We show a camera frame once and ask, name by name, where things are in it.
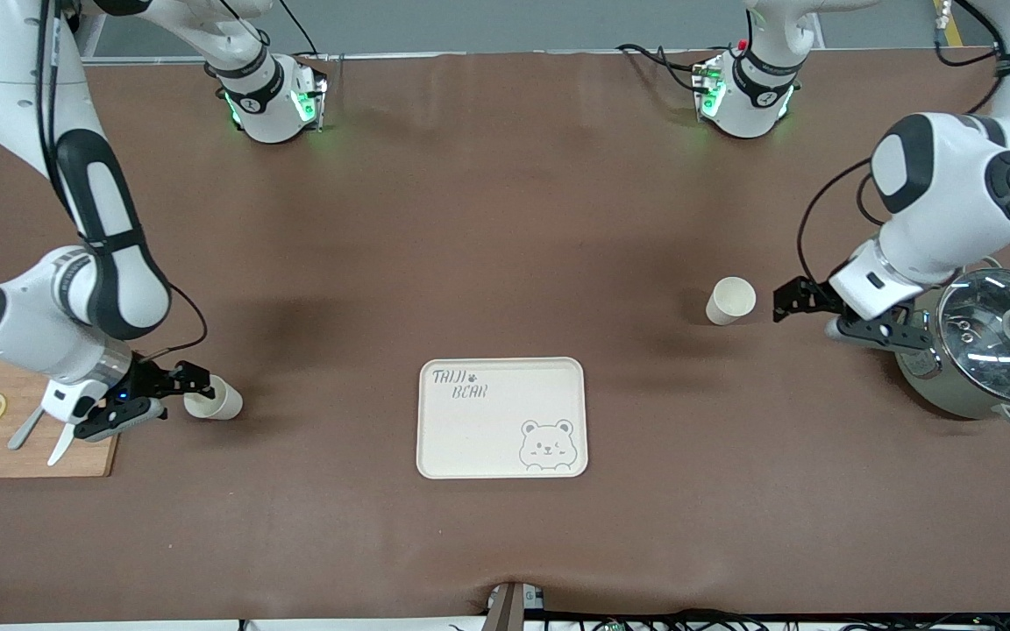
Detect metal table edge bracket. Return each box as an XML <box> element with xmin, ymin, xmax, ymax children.
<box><xmin>483</xmin><ymin>581</ymin><xmax>546</xmax><ymax>631</ymax></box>

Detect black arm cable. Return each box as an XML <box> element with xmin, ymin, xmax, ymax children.
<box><xmin>797</xmin><ymin>0</ymin><xmax>1010</xmax><ymax>283</ymax></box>
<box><xmin>36</xmin><ymin>0</ymin><xmax>210</xmax><ymax>365</ymax></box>

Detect grey plastic knife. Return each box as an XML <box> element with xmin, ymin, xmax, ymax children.
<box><xmin>7</xmin><ymin>405</ymin><xmax>46</xmax><ymax>451</ymax></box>

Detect glass pot lid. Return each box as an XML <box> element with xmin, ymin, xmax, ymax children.
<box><xmin>937</xmin><ymin>269</ymin><xmax>1010</xmax><ymax>404</ymax></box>

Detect black cable on table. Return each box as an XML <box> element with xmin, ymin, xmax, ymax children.
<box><xmin>615</xmin><ymin>42</ymin><xmax>704</xmax><ymax>89</ymax></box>

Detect black cables under table edge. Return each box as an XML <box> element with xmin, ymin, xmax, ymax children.
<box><xmin>448</xmin><ymin>609</ymin><xmax>1010</xmax><ymax>631</ymax></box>

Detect cream paper cup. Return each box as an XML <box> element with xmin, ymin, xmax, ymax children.
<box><xmin>705</xmin><ymin>276</ymin><xmax>758</xmax><ymax>327</ymax></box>
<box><xmin>183</xmin><ymin>375</ymin><xmax>245</xmax><ymax>422</ymax></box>

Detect cream bear print tray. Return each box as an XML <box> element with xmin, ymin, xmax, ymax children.
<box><xmin>416</xmin><ymin>357</ymin><xmax>589</xmax><ymax>480</ymax></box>

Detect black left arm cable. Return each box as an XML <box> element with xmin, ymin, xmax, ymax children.
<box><xmin>797</xmin><ymin>0</ymin><xmax>1010</xmax><ymax>283</ymax></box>

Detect grey pot with glass lid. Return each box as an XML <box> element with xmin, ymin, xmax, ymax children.
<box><xmin>893</xmin><ymin>256</ymin><xmax>1010</xmax><ymax>430</ymax></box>

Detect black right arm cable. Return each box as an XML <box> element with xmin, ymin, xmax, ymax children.
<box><xmin>36</xmin><ymin>0</ymin><xmax>210</xmax><ymax>365</ymax></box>

